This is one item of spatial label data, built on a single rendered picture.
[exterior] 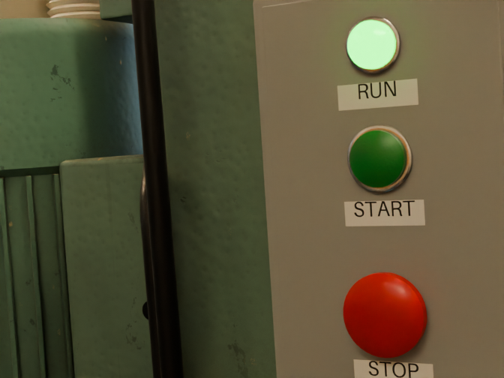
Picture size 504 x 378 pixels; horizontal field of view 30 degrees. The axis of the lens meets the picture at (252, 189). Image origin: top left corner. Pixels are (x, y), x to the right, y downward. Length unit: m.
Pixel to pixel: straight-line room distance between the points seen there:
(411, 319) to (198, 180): 0.15
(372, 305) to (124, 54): 0.32
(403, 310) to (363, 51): 0.09
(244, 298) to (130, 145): 0.19
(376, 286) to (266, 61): 0.09
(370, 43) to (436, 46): 0.02
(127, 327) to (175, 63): 0.16
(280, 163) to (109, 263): 0.20
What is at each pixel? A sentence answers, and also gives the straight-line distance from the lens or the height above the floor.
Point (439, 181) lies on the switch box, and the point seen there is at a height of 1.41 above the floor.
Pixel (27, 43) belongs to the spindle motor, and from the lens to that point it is 0.57.
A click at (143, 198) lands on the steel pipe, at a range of 0.44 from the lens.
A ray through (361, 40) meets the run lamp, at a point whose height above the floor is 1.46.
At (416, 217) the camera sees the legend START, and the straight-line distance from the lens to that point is 0.33.
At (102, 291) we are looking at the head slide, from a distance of 0.54.
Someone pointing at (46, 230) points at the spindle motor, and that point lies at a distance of 0.58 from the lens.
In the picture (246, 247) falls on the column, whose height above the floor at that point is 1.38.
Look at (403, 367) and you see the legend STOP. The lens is 0.35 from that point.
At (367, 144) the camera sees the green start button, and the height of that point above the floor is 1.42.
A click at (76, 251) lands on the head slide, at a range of 0.54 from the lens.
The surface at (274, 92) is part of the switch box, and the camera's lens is 0.35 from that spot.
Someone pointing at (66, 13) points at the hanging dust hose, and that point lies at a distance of 2.13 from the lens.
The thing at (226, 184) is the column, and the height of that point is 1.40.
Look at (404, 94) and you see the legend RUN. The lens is 0.33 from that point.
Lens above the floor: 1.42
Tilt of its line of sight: 3 degrees down
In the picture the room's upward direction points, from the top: 4 degrees counter-clockwise
